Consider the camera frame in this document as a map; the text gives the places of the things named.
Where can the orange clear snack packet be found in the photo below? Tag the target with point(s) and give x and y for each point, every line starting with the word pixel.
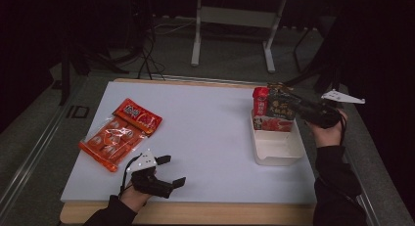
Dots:
pixel 119 134

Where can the white divided lunch box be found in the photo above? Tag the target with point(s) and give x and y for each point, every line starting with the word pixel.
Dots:
pixel 277 147

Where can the wooden table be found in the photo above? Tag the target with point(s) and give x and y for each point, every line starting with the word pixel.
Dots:
pixel 195 213

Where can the black metal stand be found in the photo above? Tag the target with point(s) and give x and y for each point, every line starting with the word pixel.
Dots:
pixel 326 66
pixel 81 63

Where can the metal floor rail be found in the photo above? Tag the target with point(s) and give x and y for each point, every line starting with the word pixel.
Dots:
pixel 29 164
pixel 368 193

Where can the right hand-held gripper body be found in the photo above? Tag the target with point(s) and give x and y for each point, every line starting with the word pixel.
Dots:
pixel 323 113

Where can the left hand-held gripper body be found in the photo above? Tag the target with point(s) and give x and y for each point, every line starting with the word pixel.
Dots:
pixel 148 180

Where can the white metal desk frame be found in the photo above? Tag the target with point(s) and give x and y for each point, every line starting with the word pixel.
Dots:
pixel 235 17

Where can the red and black sauce packet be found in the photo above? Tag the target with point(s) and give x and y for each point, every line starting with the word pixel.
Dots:
pixel 272 113

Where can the black floor bracket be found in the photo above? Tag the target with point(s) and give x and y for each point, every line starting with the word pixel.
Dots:
pixel 77 112

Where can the person's left hand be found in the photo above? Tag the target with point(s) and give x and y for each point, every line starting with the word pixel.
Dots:
pixel 137 196

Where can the white table mat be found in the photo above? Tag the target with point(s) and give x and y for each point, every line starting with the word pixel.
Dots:
pixel 195 121

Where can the person's right hand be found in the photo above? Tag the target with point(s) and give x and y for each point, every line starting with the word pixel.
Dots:
pixel 328 136

